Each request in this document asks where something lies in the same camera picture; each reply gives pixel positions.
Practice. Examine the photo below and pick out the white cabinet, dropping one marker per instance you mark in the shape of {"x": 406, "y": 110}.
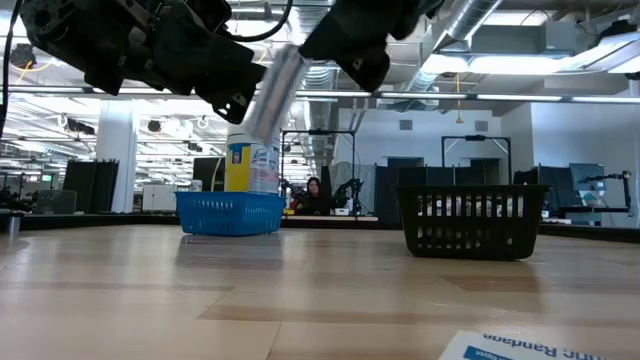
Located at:
{"x": 159, "y": 197}

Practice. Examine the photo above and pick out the black overhead camera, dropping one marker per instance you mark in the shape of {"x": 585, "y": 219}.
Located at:
{"x": 24, "y": 55}

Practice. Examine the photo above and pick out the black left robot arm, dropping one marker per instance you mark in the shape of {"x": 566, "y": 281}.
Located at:
{"x": 45, "y": 20}

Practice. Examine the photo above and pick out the small white canister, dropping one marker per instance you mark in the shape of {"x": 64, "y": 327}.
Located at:
{"x": 196, "y": 185}

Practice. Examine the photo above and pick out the computer monitor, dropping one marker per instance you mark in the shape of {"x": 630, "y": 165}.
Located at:
{"x": 586, "y": 176}

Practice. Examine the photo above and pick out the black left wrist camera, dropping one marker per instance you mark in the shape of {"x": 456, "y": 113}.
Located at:
{"x": 207, "y": 12}

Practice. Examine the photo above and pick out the black plastic basket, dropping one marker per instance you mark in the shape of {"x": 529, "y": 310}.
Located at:
{"x": 415, "y": 242}

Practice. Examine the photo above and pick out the ceiling light strip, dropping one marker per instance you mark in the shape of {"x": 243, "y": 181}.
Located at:
{"x": 520, "y": 97}

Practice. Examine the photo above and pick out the white Lysol wipes canister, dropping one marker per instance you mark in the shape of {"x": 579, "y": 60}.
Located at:
{"x": 250, "y": 170}

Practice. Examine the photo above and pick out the black aluminium table frame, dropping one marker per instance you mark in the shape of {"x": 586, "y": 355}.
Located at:
{"x": 100, "y": 220}

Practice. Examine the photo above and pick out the blue plastic basket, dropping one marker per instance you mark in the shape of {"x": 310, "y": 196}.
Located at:
{"x": 230, "y": 215}

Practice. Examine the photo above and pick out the black station frame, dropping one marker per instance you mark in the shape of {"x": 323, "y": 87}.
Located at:
{"x": 320, "y": 132}
{"x": 475, "y": 137}

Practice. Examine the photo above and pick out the person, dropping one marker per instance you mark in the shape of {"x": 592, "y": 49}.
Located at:
{"x": 314, "y": 197}

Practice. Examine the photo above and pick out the black partition panel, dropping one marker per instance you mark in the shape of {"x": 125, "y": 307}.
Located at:
{"x": 91, "y": 186}

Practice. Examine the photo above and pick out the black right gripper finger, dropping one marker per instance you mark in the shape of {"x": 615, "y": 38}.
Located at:
{"x": 360, "y": 55}

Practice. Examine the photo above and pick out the silver ventilation duct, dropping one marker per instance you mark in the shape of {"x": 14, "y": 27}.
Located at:
{"x": 470, "y": 17}
{"x": 320, "y": 110}

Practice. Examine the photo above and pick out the blue-striped fabric bandage packet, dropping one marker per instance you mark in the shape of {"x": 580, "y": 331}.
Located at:
{"x": 480, "y": 350}
{"x": 275, "y": 95}

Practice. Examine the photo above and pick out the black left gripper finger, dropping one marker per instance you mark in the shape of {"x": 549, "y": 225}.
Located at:
{"x": 225, "y": 80}

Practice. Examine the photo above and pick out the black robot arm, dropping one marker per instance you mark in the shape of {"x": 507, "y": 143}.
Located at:
{"x": 347, "y": 192}

